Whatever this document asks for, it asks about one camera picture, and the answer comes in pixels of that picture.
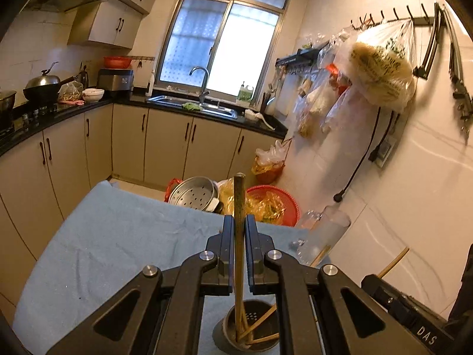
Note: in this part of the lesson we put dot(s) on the cream upper wall cabinets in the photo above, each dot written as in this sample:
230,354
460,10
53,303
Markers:
111,22

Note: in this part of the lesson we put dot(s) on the dark kettle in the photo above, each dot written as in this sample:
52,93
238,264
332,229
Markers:
83,78

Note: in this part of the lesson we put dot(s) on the black wall hook rail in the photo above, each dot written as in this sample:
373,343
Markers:
417,18

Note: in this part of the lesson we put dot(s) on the red plastic basket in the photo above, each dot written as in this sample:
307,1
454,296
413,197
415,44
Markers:
286,203

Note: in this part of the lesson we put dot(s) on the wall power socket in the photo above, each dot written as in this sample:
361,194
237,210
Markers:
384,151

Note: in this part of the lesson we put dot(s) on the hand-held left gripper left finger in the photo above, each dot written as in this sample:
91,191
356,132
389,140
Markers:
226,255

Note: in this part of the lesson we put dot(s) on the gas stove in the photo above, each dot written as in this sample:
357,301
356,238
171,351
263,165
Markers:
33,112

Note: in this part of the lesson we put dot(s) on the stainless steel sink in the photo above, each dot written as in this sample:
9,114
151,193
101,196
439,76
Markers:
173,101

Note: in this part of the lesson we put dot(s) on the red plastic bag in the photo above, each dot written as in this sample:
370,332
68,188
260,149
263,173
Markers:
172,188

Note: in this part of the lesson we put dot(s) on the blue tablecloth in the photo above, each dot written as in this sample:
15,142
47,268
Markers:
122,236

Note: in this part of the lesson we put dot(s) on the steel cooking pot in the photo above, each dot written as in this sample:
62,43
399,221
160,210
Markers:
7,101

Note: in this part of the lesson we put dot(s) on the black wok with steel lid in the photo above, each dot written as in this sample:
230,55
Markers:
42,90

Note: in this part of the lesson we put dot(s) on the small wall hook rail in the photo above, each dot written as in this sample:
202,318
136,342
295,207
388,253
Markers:
142,58

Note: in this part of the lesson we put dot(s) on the green scouring cloth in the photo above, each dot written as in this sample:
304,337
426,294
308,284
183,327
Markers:
192,106

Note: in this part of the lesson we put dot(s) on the clear hanging plastic bags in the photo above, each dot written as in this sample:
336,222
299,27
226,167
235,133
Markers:
325,92

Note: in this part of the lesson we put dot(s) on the kitchen window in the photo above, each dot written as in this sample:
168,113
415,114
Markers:
221,44

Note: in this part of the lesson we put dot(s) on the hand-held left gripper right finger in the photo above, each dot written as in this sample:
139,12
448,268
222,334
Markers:
253,255

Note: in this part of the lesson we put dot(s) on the plastic bag of dried noodles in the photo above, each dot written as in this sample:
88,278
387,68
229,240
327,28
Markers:
384,70

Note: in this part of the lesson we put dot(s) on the black kitchen countertop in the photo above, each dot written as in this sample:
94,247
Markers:
133,100

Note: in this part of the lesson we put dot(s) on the orange bag with white bags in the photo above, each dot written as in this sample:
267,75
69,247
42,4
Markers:
268,166

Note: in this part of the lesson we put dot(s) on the wooden chopstick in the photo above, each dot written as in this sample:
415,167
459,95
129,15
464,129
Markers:
266,337
320,256
264,316
393,261
247,327
238,199

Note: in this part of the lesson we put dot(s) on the metal sink faucet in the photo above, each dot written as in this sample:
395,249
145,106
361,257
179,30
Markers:
203,81

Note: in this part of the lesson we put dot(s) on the metal steamer pot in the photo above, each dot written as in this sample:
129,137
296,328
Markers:
194,194

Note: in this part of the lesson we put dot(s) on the white bowl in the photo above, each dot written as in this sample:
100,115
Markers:
93,95

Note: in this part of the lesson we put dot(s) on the green dish soap bottle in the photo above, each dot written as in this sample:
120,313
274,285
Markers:
245,95

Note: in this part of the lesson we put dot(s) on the black wall shelf rack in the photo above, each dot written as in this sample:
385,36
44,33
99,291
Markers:
299,57

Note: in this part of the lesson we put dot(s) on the grey chopstick holder cup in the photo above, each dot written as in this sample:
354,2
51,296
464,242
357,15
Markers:
220,336

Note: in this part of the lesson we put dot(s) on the silver rice cooker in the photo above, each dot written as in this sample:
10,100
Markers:
116,81

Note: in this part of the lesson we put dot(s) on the red plastic basin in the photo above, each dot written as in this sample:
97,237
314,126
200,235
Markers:
117,62

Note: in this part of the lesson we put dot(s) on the slim white bottle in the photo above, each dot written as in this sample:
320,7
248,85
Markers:
150,85

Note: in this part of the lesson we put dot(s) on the cream base cabinets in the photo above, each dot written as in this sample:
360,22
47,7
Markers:
74,148

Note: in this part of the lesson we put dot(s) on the yellow plastic bag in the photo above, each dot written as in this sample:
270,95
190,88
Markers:
226,192

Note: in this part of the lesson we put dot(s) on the clear bag of food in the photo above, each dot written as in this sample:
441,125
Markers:
70,92

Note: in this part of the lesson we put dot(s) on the countertop utensil holder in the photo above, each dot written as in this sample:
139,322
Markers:
266,105

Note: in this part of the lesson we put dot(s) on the black folding bracket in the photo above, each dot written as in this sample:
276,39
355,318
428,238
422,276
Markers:
456,66
430,48

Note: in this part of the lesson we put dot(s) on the clear glass mug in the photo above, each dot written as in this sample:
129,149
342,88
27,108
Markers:
327,229

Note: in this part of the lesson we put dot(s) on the white ladle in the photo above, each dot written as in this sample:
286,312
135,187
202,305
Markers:
255,115

